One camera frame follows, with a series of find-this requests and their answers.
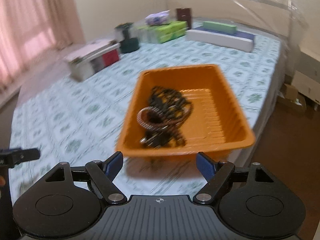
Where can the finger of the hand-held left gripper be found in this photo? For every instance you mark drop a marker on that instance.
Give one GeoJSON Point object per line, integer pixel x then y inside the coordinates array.
{"type": "Point", "coordinates": [27, 154]}

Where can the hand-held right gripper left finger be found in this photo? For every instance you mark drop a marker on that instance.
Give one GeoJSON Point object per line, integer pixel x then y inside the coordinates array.
{"type": "Point", "coordinates": [113, 165]}

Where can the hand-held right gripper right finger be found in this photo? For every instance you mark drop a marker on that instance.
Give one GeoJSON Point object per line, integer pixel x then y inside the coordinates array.
{"type": "Point", "coordinates": [206, 166]}

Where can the orange plastic tray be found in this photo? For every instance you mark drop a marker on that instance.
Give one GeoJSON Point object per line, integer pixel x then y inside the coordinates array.
{"type": "Point", "coordinates": [220, 120]}

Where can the person's left hand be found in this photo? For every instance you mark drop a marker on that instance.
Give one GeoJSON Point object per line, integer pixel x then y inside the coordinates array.
{"type": "Point", "coordinates": [2, 181]}

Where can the marble window sill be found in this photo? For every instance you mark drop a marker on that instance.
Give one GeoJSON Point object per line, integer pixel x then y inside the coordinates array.
{"type": "Point", "coordinates": [37, 80]}

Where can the stack of books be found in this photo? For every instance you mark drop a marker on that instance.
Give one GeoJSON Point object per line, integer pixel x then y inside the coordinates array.
{"type": "Point", "coordinates": [110, 57]}

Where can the cardboard box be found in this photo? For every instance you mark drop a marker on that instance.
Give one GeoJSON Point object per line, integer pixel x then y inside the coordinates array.
{"type": "Point", "coordinates": [290, 92]}

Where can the white book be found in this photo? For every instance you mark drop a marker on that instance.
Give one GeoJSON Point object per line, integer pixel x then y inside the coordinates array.
{"type": "Point", "coordinates": [90, 51]}

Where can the glass jar with green base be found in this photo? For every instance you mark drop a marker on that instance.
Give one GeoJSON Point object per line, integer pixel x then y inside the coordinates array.
{"type": "Point", "coordinates": [128, 45]}

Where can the white box with blue top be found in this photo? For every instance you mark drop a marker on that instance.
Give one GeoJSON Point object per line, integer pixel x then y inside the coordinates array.
{"type": "Point", "coordinates": [220, 41]}

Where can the pink curtain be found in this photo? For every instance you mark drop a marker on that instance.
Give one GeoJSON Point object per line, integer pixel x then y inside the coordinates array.
{"type": "Point", "coordinates": [30, 25]}

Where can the white nightstand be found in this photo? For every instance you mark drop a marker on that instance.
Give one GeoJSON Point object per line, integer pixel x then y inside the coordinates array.
{"type": "Point", "coordinates": [307, 85]}

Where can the green long box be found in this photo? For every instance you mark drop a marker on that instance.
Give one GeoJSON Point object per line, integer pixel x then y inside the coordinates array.
{"type": "Point", "coordinates": [220, 27]}

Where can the green tissue pack bundle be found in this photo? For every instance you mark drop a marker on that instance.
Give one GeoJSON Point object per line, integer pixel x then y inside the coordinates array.
{"type": "Point", "coordinates": [167, 31]}

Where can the brown wooden canister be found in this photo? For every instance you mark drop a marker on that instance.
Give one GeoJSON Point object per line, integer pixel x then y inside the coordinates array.
{"type": "Point", "coordinates": [183, 16]}

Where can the purple and white tissue pack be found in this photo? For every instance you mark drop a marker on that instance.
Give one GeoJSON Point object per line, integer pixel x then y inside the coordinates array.
{"type": "Point", "coordinates": [157, 18]}

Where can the plastic wrapped white headboard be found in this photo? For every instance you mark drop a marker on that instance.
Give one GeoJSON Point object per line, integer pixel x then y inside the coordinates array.
{"type": "Point", "coordinates": [262, 17]}

